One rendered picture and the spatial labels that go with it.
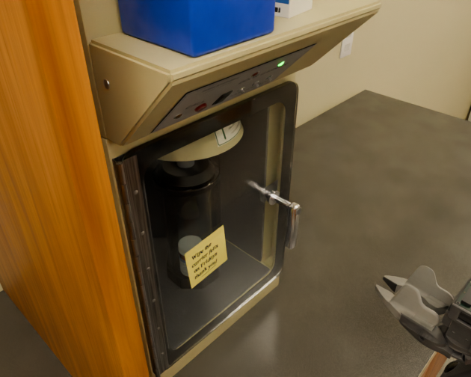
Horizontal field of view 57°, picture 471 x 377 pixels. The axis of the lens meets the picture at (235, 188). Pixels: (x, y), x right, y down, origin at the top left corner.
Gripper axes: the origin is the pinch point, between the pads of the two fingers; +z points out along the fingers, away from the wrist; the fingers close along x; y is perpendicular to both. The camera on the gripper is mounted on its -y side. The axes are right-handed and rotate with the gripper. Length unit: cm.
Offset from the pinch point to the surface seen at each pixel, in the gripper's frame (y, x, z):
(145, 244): 11.9, 25.0, 21.4
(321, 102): -19, -83, 66
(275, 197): 6.1, 0.5, 20.8
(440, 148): -21, -84, 22
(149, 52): 36.7, 25.2, 15.7
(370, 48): -6, -113, 66
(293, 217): 4.6, 0.9, 16.7
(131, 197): 19.4, 25.7, 21.5
